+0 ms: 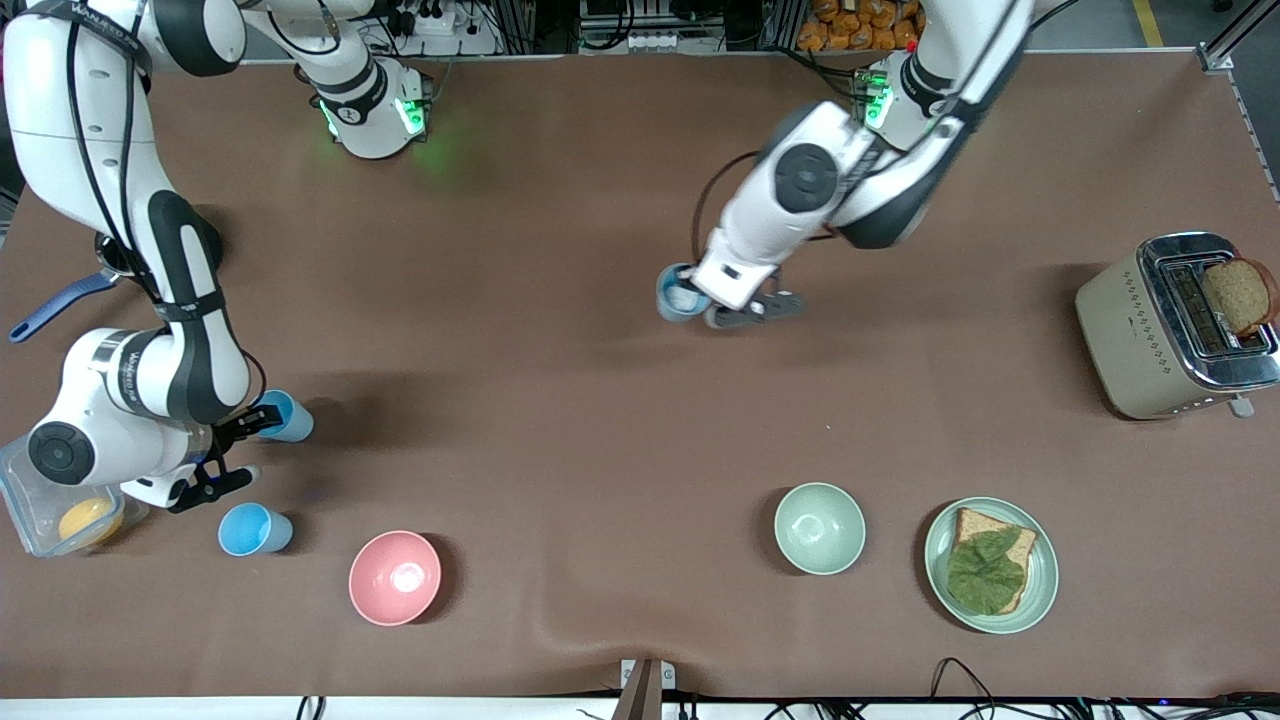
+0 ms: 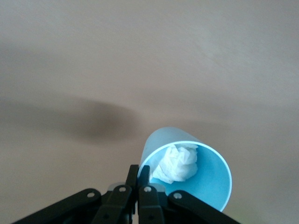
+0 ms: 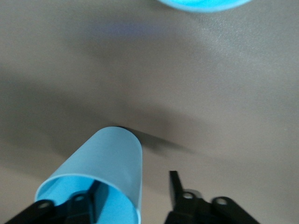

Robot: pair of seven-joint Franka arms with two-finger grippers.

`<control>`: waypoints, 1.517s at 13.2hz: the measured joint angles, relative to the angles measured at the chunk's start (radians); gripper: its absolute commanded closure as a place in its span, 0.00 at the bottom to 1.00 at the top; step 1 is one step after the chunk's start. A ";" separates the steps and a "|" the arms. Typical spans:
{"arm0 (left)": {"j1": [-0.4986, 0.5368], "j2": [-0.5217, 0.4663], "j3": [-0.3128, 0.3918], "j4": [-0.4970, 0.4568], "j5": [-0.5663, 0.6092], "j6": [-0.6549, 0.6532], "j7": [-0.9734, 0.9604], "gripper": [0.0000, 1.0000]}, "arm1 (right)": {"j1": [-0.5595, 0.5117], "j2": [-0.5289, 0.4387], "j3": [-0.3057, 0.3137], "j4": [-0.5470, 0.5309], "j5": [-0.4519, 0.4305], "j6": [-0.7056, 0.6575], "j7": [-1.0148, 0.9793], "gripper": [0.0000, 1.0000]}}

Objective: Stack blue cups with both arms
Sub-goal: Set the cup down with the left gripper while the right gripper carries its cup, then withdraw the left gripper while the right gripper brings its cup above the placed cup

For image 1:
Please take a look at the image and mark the light blue plastic cup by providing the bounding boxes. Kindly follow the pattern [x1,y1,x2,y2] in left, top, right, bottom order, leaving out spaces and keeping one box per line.
[250,389,315,444]
[654,262,713,324]
[217,501,295,558]

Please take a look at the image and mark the orange round food piece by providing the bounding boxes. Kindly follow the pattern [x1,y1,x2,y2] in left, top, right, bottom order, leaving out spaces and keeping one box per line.
[57,497,127,547]

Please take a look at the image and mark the pink bowl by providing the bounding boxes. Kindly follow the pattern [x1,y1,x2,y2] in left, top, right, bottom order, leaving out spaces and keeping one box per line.
[347,529,443,628]

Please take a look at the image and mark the clear plastic food container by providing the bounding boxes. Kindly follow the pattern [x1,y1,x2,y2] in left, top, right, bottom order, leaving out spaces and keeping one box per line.
[0,432,151,559]

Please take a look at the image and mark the pale green bowl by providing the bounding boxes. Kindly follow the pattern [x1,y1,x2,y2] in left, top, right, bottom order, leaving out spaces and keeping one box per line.
[772,481,868,577]

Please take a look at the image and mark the bag of orange snacks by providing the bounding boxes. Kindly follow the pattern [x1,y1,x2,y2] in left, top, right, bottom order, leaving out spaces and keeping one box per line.
[796,0,923,53]

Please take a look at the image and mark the brown bread slice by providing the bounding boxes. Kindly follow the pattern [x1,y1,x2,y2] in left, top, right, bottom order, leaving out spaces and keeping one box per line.
[949,506,1040,615]

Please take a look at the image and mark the green lettuce leaf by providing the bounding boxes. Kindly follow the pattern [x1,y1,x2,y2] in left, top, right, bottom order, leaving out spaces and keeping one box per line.
[945,527,1028,616]

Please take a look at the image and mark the beige and chrome toaster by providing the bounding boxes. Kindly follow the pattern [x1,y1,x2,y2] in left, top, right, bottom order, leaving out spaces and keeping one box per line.
[1074,231,1280,422]

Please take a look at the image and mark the pale green plate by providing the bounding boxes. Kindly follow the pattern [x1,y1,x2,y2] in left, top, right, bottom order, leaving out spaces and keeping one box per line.
[923,496,1060,636]

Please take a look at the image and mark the white power strip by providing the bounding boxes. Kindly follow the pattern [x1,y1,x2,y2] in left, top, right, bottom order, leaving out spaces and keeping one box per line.
[395,0,473,37]

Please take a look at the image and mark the brown toast slice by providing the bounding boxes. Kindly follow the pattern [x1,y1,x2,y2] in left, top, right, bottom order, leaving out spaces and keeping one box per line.
[1204,257,1280,337]

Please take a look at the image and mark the black pot with blue handle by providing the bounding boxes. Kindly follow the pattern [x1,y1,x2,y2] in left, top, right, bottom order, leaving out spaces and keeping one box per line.
[8,205,227,345]

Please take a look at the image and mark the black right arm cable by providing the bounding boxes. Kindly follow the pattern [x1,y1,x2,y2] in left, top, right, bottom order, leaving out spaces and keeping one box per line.
[62,0,341,331]

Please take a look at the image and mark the metal table edge bracket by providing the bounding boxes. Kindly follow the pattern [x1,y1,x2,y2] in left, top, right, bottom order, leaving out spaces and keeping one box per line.
[618,657,678,720]

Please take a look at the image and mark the black loose cable bundle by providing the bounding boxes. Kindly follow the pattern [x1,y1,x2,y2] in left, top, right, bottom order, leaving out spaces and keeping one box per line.
[760,656,1280,720]

